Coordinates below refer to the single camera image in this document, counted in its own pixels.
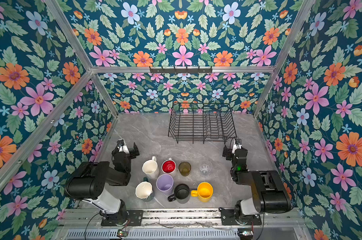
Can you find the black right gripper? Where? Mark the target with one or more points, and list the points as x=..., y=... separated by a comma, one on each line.
x=232, y=150

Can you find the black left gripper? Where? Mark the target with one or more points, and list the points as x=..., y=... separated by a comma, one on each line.
x=121, y=148

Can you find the white faceted mug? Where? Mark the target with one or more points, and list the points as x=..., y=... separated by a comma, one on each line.
x=151, y=168

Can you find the green mug cream interior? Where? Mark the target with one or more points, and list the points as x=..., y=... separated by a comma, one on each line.
x=144, y=190

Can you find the red interior white mug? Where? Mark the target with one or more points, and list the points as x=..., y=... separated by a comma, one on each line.
x=169, y=167

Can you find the black wire dish rack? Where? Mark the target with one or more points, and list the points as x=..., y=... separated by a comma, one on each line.
x=201, y=122

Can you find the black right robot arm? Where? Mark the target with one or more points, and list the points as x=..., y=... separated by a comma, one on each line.
x=269, y=195

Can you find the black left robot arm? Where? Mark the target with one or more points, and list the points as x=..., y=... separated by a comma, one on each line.
x=87, y=184

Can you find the clear glass cup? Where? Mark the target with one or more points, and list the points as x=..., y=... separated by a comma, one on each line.
x=206, y=168

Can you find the yellow mug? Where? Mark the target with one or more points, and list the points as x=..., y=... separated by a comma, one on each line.
x=204, y=192

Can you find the lilac plastic cup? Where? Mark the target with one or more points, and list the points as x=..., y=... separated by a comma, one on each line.
x=165, y=184

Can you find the olive green glass cup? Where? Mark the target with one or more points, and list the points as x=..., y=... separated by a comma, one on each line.
x=185, y=168

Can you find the black mug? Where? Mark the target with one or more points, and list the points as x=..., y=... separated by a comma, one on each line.
x=181, y=194

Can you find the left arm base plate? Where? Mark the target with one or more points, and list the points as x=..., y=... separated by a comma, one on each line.
x=130, y=218

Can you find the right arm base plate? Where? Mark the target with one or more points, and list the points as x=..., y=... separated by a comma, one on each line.
x=231, y=217

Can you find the aluminium front rail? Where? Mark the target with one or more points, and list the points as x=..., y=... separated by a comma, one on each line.
x=196, y=217

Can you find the black hook rail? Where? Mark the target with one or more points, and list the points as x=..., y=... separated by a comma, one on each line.
x=180, y=70

